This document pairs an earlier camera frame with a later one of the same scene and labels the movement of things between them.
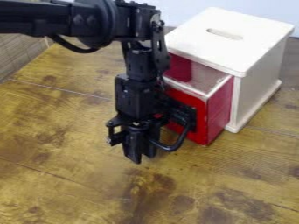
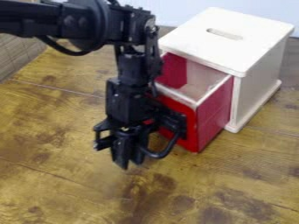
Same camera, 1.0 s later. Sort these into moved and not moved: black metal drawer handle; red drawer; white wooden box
Moved: black metal drawer handle
Not moved: white wooden box; red drawer
